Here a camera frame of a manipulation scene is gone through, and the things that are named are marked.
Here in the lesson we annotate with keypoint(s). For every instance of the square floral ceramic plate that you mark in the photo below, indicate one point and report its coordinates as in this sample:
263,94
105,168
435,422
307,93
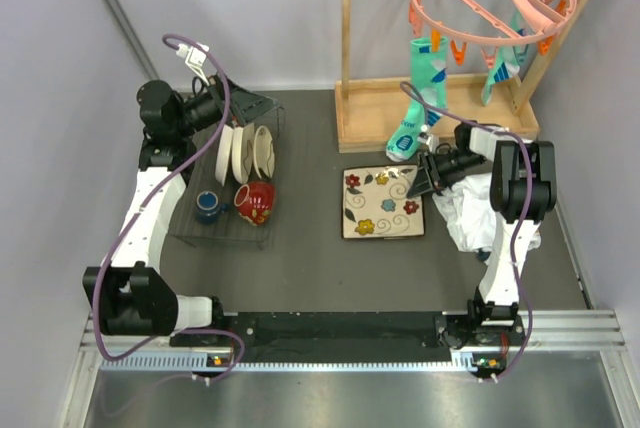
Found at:
375,203

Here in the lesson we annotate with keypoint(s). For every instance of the aluminium frame rail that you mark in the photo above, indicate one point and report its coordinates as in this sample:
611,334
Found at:
567,368

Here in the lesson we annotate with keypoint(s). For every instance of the white printed t-shirt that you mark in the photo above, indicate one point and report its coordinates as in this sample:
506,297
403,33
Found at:
468,215

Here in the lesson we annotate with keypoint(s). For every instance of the cream small plate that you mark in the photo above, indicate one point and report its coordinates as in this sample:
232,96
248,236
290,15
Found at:
264,154

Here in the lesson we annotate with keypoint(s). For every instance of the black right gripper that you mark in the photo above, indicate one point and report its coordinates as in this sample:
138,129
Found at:
426,181

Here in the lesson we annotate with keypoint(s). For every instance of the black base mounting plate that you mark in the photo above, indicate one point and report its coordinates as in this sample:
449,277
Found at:
352,337

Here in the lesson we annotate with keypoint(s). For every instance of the wooden stand with tray base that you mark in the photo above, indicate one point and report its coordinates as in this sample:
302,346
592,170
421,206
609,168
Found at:
369,110

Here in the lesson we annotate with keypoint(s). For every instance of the black wire dish rack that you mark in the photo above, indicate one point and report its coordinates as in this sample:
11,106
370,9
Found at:
229,227

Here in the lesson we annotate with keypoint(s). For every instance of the cream round plate with drawing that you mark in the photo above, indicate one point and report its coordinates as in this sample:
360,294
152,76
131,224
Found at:
242,152

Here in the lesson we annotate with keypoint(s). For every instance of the red floral bowl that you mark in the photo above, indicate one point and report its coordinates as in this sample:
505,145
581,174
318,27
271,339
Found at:
254,201

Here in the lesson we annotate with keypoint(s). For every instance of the blue ceramic mug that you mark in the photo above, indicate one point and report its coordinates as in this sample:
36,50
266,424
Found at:
209,208

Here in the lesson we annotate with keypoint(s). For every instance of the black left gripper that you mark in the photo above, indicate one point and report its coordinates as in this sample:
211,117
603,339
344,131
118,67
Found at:
246,105

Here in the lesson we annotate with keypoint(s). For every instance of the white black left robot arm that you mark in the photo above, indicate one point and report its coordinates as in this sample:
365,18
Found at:
127,294

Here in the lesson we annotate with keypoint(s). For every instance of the pink round clothes hanger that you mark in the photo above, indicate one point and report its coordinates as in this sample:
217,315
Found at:
522,25

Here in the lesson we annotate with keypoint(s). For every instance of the short green patterned sock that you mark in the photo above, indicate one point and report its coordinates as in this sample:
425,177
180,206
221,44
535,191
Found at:
503,63

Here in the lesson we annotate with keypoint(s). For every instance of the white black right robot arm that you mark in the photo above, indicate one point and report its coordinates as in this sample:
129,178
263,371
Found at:
522,191

